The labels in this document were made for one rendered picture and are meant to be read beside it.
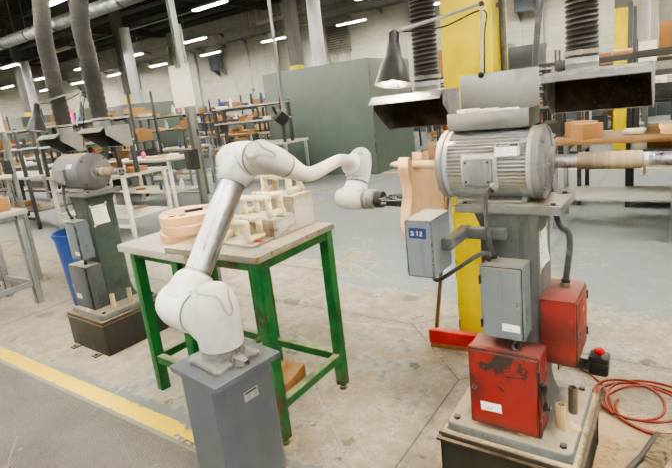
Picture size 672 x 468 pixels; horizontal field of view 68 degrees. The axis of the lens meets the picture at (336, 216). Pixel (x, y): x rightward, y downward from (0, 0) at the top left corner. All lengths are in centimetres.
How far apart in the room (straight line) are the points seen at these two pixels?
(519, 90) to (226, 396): 144
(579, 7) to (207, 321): 154
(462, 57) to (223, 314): 185
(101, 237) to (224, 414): 233
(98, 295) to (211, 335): 223
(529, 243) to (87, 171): 290
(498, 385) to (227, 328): 97
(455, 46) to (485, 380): 172
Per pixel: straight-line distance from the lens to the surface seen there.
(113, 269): 394
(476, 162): 176
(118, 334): 387
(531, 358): 187
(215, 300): 170
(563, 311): 188
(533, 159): 173
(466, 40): 283
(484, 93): 196
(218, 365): 177
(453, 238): 172
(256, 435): 189
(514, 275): 176
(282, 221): 240
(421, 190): 208
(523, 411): 197
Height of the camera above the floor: 153
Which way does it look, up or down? 13 degrees down
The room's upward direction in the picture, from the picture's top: 7 degrees counter-clockwise
